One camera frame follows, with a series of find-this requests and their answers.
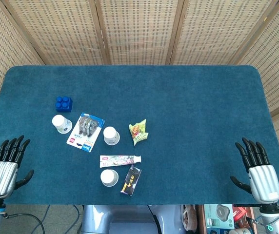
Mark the red small box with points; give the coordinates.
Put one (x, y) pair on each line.
(239, 214)

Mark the blue table mat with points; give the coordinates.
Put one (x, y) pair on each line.
(178, 102)

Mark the white paper cup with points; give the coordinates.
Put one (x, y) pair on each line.
(110, 135)
(109, 177)
(61, 123)

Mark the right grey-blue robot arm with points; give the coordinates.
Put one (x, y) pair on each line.
(274, 221)

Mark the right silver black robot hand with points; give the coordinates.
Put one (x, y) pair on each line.
(264, 181)

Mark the blue building block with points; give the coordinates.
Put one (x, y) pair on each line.
(64, 104)

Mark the bamboo folding screen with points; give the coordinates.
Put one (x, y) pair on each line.
(139, 29)

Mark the white floral toothpaste tube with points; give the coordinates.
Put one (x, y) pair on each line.
(117, 161)

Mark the correction tape blister pack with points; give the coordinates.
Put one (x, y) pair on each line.
(85, 132)

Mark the green snack packet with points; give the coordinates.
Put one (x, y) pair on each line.
(138, 131)

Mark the brown crumpled cloth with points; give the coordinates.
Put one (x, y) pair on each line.
(190, 217)

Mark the black purple small box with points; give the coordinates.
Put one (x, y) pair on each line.
(131, 180)

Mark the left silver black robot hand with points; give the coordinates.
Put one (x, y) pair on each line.
(1, 178)

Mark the teal product box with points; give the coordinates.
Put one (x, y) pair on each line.
(218, 215)

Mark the grey-blue robot torso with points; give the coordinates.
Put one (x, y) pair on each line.
(120, 219)

